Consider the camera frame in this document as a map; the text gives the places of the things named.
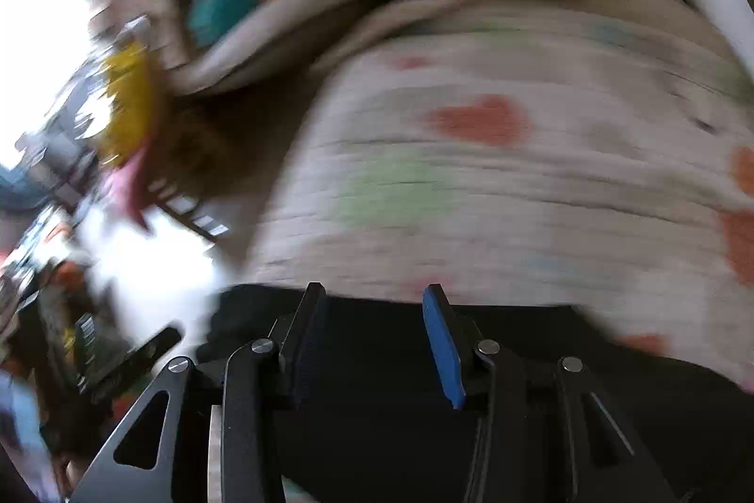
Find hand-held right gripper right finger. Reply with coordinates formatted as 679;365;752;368
422;284;680;503

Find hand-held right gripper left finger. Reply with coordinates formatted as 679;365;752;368
69;281;327;503

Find black pants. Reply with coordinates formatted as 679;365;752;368
200;284;754;503

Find heart print bed sheet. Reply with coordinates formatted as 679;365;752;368
246;0;754;398

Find pink cloth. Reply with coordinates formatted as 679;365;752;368
106;149;155;233

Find yellow cloth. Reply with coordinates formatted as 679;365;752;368
94;40;157;168

